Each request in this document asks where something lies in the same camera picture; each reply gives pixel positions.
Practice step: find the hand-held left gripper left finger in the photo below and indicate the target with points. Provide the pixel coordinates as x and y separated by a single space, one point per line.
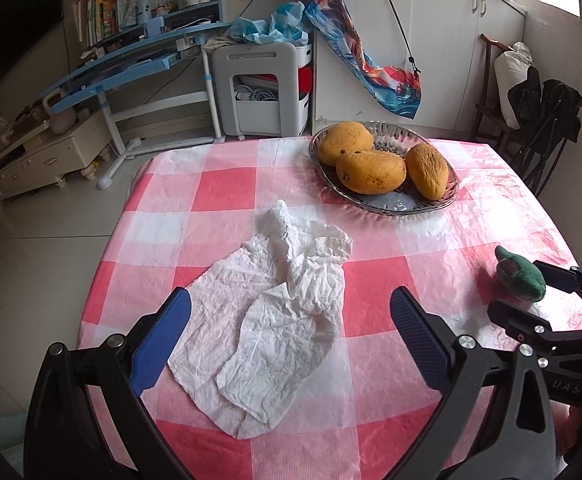
163 345

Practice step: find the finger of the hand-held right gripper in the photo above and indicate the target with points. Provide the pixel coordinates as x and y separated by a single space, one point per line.
513 317
558 277

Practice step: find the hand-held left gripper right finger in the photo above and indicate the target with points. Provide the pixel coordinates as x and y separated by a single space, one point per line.
418 345

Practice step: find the green knitted toy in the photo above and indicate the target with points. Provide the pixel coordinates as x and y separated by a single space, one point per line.
521 280

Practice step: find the white paper towel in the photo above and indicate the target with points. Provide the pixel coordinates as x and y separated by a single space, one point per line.
271 335

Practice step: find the person's right hand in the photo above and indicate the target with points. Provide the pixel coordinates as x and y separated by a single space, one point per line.
578 422

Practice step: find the pink checked tablecloth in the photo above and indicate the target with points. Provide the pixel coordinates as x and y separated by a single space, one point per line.
371 270

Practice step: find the woven basket tray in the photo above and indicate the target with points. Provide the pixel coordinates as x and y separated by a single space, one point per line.
396 205

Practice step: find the rough-skinned yellow mango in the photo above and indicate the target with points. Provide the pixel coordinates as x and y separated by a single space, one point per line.
427 170

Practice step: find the dark wooden chair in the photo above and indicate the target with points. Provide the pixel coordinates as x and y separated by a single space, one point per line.
486 110

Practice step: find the white stuffed bag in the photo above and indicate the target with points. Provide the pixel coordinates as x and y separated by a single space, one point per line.
508 75

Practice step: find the cream television cabinet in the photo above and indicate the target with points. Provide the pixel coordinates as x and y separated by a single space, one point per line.
46 160

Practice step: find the pink kettlebell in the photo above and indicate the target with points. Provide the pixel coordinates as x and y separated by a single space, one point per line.
61 119

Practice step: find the white cabinet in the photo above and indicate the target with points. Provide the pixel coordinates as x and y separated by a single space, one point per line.
451 50

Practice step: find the blue study desk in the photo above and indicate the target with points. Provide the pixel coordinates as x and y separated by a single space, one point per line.
121 60

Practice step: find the colourful hanging bag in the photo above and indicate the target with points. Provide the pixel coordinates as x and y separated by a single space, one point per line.
356 45

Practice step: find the row of books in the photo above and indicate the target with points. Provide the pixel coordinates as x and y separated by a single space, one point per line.
101 17

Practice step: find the blue plastic bag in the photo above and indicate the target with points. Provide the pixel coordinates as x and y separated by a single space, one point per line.
271 25

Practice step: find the black television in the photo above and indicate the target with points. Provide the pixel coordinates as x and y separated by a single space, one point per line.
16 20

